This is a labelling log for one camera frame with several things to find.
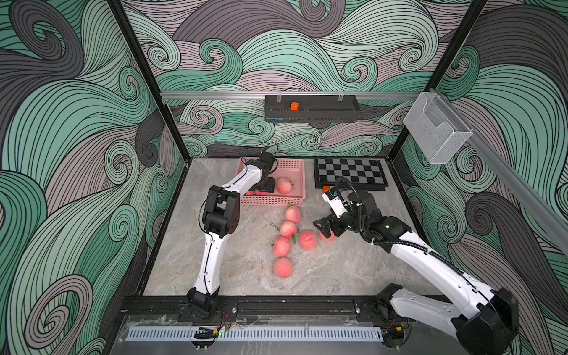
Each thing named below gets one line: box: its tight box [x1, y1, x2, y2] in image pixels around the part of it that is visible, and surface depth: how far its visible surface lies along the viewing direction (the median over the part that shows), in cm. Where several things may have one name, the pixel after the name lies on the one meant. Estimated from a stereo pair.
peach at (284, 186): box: [276, 177, 293, 195], surface depth 103 cm
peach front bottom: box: [274, 257, 293, 279], surface depth 78 cm
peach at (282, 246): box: [272, 235, 291, 258], surface depth 85 cm
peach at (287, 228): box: [279, 220, 298, 239], surface depth 89 cm
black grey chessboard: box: [314, 158, 390, 191], surface depth 113 cm
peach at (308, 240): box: [299, 230, 318, 252], surface depth 85 cm
